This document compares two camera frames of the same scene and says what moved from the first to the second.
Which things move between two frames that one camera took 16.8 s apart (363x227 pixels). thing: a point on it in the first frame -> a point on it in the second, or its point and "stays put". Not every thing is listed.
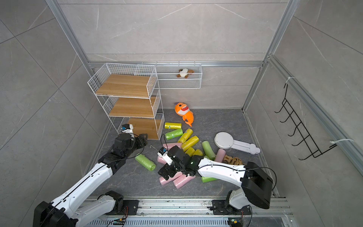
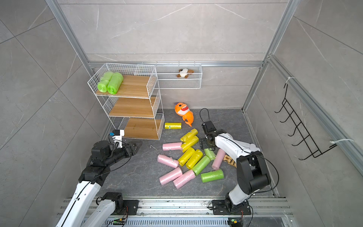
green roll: (208, 150) stays put
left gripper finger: (143, 139) -> (136, 145)
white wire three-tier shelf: (130, 94) stays put
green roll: (142, 160) -> (102, 85)
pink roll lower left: (163, 180) stays put
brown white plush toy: (184, 70) stays put
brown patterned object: (231, 160) stays put
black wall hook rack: (308, 140) stays put
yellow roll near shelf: (168, 125) stays put
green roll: (174, 133) -> (115, 82)
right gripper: (164, 172) -> (203, 143)
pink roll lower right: (183, 180) stays put
